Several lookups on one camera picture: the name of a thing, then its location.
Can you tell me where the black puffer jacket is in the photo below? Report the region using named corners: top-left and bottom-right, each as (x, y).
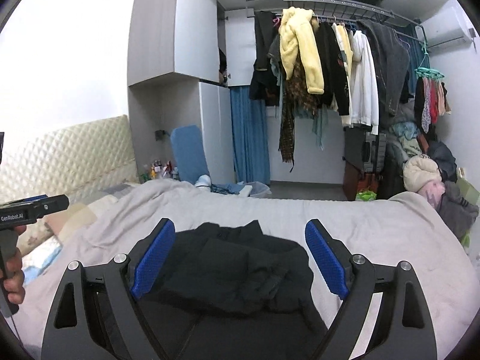
top-left (139, 220), bottom-right (326, 359)

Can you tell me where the pile of clothes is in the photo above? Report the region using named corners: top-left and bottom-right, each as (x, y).
top-left (377, 120), bottom-right (479, 244)

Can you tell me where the metal clothes rack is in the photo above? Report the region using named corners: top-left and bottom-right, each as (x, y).
top-left (246, 0), bottom-right (427, 43)

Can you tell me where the left hand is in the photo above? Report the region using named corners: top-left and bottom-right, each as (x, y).
top-left (3, 247), bottom-right (25, 305)

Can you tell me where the pink beige pillow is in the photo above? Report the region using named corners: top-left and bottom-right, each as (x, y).
top-left (17, 192), bottom-right (120, 256)

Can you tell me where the light blue cloth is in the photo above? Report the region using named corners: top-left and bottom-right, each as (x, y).
top-left (23, 246), bottom-right (62, 285)

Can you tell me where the grey bed cover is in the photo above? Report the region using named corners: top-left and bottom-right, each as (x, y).
top-left (15, 180), bottom-right (479, 359)

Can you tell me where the cream quilted headboard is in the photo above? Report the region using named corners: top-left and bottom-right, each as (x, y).
top-left (1, 115), bottom-right (138, 203)

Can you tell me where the blue chair back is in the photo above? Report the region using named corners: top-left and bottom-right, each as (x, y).
top-left (171, 125), bottom-right (209, 185)

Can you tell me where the blue curtain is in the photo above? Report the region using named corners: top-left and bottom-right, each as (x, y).
top-left (229, 86), bottom-right (271, 185)

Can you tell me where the white hanging jacket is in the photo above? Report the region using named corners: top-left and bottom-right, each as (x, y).
top-left (342, 30), bottom-right (379, 136)

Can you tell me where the black sweater with cuffs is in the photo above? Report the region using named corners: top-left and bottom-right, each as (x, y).
top-left (315, 22), bottom-right (350, 116)

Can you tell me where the black hanging garment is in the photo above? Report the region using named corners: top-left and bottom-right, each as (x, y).
top-left (249, 11), bottom-right (280, 107)

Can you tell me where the teal sock hanger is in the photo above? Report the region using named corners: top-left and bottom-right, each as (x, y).
top-left (414, 41), bottom-right (445, 81)

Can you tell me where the dark grey hanging coat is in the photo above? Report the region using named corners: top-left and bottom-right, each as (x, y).
top-left (356, 19), bottom-right (410, 116)

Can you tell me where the grey white wardrobe cabinet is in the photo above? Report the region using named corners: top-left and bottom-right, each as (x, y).
top-left (127, 0), bottom-right (236, 184)

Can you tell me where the yellow fleece jacket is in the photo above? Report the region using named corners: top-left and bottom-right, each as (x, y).
top-left (278, 7), bottom-right (325, 95)

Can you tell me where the white air conditioner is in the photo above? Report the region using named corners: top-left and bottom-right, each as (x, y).
top-left (420, 7), bottom-right (477, 50)

